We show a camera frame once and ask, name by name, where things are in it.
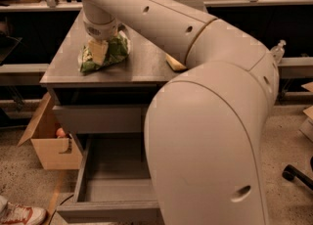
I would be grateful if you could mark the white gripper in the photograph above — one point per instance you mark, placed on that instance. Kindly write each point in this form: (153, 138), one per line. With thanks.
(100, 30)

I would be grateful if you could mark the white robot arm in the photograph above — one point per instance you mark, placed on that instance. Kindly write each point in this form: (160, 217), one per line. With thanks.
(203, 127)

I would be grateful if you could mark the grey upper drawer front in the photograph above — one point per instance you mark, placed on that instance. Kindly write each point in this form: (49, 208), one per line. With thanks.
(101, 119)

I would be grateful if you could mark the white red sneaker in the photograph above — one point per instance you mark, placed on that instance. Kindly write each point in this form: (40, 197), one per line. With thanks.
(17, 214)

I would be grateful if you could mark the yellow sponge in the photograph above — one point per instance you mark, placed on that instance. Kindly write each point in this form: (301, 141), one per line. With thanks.
(174, 64)

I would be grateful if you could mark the cardboard box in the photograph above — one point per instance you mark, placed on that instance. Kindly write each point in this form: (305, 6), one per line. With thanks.
(43, 131)

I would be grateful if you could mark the clear sanitizer pump bottle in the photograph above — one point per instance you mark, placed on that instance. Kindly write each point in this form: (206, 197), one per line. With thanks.
(278, 51)

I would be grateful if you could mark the open grey lower drawer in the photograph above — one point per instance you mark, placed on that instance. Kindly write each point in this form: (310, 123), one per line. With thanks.
(113, 182)

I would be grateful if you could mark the black office chair base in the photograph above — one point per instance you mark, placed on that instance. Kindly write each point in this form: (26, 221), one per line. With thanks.
(290, 173)

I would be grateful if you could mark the green jalapeno chip bag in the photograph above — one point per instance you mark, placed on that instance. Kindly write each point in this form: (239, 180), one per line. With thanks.
(118, 51)

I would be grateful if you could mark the orange ball in box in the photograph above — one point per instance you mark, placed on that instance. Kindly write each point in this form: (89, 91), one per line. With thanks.
(60, 133)

